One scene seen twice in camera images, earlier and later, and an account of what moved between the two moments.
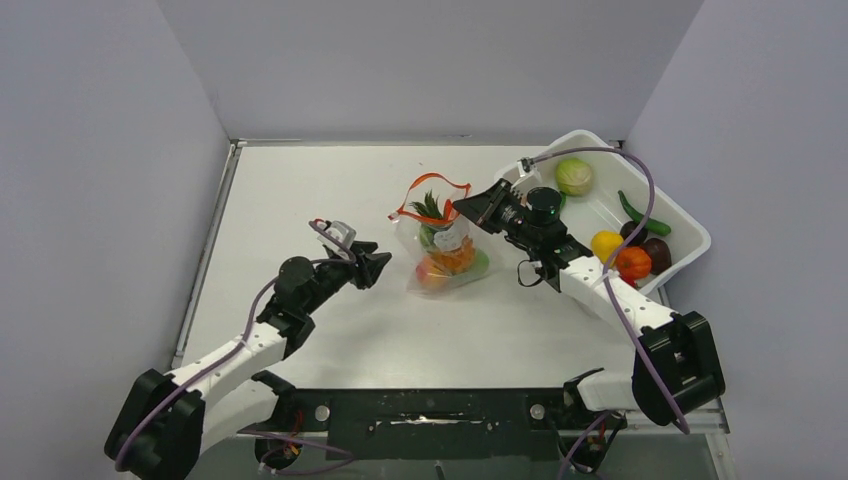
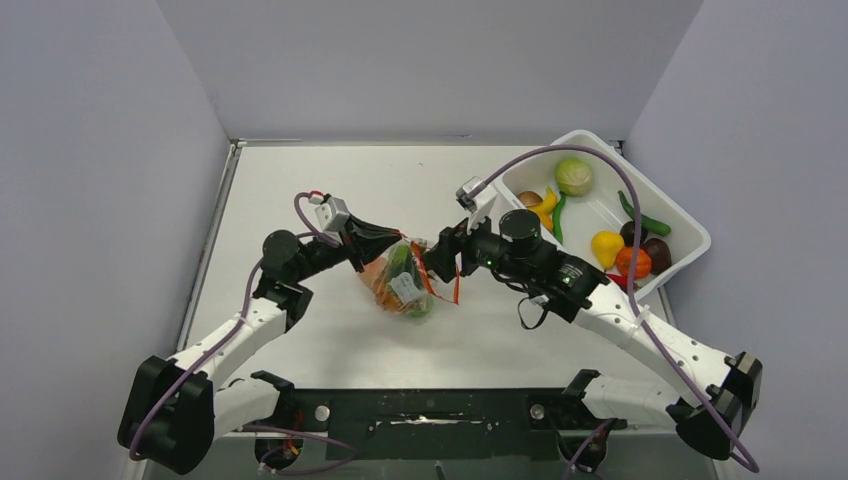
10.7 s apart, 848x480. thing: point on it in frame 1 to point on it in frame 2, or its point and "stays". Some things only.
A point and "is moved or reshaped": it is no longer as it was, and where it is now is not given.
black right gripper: [483, 209] to [441, 257]
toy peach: [430, 275] is moved or reshaped
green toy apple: [427, 235] to [425, 308]
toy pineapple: [454, 260] to [399, 261]
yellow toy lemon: [605, 243] stays
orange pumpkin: [634, 263] stays
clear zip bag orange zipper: [438, 249] to [398, 279]
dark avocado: [628, 228] stays
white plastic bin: [604, 200] stays
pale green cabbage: [573, 177] stays
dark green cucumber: [637, 215] stays
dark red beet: [660, 254] stays
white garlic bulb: [448, 240] is moved or reshaped
